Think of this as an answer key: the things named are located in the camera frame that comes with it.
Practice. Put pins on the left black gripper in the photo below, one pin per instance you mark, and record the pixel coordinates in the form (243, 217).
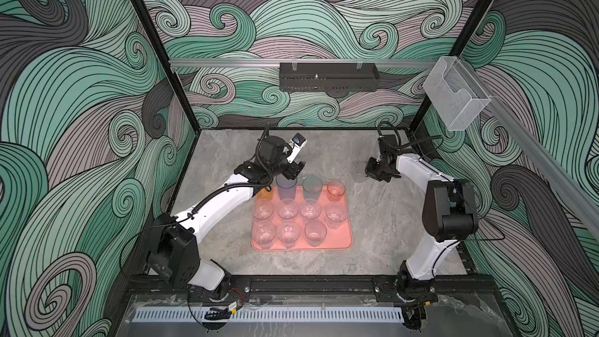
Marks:
(293, 170)

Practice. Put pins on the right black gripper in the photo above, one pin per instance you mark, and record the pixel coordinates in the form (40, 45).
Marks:
(370, 172)

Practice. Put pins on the blue plastic cup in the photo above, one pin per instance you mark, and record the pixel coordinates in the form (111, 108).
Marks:
(286, 187)

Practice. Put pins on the green plastic cup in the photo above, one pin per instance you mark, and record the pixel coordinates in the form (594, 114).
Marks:
(312, 187)

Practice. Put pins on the clear glass front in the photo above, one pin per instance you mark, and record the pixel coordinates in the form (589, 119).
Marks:
(288, 209)

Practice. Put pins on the pink tray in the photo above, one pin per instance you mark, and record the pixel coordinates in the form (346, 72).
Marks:
(340, 239)

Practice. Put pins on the pink short cup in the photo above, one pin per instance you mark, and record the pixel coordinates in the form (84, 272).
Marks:
(336, 190)

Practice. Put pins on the yellow plastic cup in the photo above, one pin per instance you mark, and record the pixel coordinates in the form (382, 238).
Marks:
(265, 194)

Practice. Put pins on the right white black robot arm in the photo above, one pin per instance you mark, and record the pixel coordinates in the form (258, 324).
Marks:
(448, 213)

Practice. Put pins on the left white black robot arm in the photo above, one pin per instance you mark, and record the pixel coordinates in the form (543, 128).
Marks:
(173, 240)

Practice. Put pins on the small clear faceted glass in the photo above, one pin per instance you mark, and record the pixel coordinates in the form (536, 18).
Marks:
(264, 234)

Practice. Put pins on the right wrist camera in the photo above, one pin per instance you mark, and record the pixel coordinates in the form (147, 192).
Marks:
(388, 144)

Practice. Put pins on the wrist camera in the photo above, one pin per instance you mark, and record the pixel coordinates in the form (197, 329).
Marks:
(278, 154)
(388, 144)

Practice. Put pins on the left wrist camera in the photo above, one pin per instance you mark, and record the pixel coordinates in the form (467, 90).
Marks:
(278, 154)

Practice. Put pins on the black perforated wall shelf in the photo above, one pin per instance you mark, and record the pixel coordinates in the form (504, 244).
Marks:
(334, 77)

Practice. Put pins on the clear acrylic wall holder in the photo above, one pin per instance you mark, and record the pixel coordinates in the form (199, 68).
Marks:
(456, 92)

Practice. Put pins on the aluminium rail back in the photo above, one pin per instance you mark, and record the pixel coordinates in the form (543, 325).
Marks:
(275, 63)

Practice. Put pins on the aluminium rail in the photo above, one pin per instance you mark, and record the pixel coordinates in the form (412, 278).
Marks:
(275, 63)
(582, 205)

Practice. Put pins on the white slotted cable duct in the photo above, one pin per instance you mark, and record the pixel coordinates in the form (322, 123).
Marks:
(386, 315)

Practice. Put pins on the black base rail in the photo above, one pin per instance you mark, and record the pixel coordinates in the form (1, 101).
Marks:
(348, 284)

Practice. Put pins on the aluminium rail right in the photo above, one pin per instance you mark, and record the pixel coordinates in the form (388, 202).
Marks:
(582, 205)

